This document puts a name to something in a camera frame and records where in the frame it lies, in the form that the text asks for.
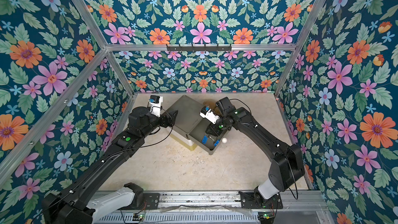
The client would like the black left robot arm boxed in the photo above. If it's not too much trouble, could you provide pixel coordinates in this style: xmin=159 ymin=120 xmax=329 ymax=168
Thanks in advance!
xmin=42 ymin=106 xmax=178 ymax=224

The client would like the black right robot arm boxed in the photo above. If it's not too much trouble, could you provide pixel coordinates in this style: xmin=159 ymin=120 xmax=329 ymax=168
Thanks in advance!
xmin=201 ymin=97 xmax=305 ymax=200

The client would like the white yellow drawer cabinet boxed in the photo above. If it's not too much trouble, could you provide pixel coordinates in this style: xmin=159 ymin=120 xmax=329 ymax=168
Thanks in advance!
xmin=167 ymin=126 xmax=198 ymax=151

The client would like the brown teddy bear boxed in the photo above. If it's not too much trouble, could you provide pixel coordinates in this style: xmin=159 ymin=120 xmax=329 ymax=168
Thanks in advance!
xmin=203 ymin=99 xmax=217 ymax=110

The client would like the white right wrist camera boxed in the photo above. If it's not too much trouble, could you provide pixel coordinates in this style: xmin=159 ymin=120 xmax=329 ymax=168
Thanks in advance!
xmin=200 ymin=106 xmax=221 ymax=124

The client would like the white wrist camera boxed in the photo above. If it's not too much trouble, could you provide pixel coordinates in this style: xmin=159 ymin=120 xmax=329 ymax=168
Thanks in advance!
xmin=148 ymin=95 xmax=163 ymax=117
xmin=200 ymin=106 xmax=221 ymax=124

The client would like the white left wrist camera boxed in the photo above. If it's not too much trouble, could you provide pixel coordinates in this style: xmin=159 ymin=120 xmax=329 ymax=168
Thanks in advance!
xmin=148 ymin=95 xmax=163 ymax=117

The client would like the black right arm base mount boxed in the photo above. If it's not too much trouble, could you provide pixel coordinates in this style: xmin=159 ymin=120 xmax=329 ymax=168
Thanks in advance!
xmin=238 ymin=191 xmax=283 ymax=210

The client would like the black hook rail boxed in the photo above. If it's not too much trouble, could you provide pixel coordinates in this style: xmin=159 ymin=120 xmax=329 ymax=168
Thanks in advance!
xmin=166 ymin=44 xmax=232 ymax=52

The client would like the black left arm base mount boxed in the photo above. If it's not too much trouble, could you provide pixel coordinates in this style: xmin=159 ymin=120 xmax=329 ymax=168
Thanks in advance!
xmin=120 ymin=183 xmax=160 ymax=210

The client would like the aluminium front rail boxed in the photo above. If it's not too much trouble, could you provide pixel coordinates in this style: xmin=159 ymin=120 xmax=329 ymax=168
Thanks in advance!
xmin=91 ymin=188 xmax=334 ymax=224

